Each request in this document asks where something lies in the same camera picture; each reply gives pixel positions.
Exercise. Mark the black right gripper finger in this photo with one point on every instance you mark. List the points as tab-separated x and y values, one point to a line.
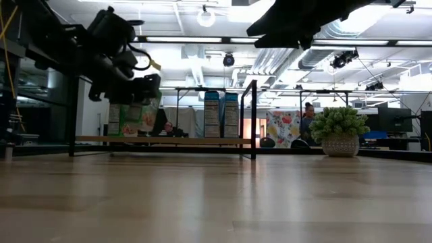
276	20
287	41

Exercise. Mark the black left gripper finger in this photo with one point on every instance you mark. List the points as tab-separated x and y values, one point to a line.
146	88
101	91

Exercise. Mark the green Apple Jacks cereal box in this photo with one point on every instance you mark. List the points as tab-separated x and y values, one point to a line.
141	119
114	119

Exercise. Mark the wooden shelf with black frame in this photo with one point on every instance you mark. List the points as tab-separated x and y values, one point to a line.
189	140

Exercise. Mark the blue Rice Krispies cereal box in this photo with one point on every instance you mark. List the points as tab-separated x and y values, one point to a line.
211	114
231	116

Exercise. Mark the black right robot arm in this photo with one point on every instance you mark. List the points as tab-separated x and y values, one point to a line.
396	2

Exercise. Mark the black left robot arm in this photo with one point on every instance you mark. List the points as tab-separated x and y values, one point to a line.
108	30

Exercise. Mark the person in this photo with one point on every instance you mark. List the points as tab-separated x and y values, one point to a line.
308	118
168	127

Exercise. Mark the black ceiling track light cluster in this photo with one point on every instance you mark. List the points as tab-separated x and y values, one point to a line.
344	59
374	86

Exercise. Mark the black ceiling spot lamp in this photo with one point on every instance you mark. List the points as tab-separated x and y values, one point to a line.
229	60

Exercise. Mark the overhead LED light bar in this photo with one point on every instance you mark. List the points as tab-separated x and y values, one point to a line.
184	39

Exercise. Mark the floral patterned cloth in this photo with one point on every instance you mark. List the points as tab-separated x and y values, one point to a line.
283	126

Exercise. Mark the green plant in woven pot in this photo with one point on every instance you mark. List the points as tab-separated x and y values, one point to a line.
339	125

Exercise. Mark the black rounded object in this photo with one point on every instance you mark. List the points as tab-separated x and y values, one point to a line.
299	144
267	142

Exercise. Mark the small grey cylinder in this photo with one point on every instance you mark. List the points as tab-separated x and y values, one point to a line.
8	152

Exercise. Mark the black computer monitor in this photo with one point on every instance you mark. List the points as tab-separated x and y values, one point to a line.
395	119

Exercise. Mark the blue chair back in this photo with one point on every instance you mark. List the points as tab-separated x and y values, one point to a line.
374	135

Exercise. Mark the black computer tower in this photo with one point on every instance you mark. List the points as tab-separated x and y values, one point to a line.
426	131

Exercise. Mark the black metal workbench frame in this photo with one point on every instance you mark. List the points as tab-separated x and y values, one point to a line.
324	91
189	88

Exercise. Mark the black aluminium table rig frame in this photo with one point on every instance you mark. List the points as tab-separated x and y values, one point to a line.
398	154

